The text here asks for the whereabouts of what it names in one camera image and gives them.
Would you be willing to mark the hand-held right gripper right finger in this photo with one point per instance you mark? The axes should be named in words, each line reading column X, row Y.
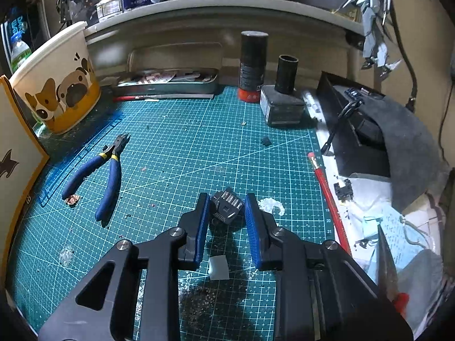
column 254, row 234

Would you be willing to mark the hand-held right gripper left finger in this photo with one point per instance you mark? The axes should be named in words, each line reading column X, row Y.
column 202, row 231

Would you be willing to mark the small black model part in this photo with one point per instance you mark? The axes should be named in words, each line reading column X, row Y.
column 225, row 209

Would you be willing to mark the brown cardboard box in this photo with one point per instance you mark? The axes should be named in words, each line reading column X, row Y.
column 17, row 149

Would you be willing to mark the white tape piece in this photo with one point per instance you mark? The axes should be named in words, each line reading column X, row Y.
column 218, row 266

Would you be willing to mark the red pencil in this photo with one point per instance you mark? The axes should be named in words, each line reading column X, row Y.
column 330, row 202

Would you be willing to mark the green cutting mat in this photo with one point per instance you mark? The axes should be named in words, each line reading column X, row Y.
column 177, row 142

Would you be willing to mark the tiny black fragment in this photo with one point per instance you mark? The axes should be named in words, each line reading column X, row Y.
column 266, row 141

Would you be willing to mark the small black white part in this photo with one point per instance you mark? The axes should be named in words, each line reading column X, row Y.
column 343, row 190

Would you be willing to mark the black open box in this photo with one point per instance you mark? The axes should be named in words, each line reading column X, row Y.
column 355, row 160

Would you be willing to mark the square bottle black cap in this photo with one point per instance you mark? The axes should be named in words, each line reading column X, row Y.
column 282, row 106

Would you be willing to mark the red black paint brush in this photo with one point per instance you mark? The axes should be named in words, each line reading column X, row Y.
column 170, row 96

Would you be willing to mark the white papers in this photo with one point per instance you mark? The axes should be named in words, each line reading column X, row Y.
column 394, row 241

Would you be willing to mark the white plastic tube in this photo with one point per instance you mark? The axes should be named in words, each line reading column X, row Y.
column 310, row 101

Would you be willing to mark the black spray can red base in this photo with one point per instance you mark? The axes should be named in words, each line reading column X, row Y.
column 252, row 67

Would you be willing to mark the grey cloth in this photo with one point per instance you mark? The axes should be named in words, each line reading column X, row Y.
column 408, row 149

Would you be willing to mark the grey metal tin box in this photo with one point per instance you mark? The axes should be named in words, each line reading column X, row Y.
column 170, row 51

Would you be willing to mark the dog print paper bucket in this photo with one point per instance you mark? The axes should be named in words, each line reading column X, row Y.
column 60, row 78

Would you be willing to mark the white desk riser shelf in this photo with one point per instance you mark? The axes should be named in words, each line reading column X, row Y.
column 213, row 10

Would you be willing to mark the green tea plastic bottle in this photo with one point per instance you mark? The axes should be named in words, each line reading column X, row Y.
column 19, row 55

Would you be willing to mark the white winged robot model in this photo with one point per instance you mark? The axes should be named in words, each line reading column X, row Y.
column 373, row 7

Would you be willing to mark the black computer case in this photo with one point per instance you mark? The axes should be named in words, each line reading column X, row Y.
column 32, row 25

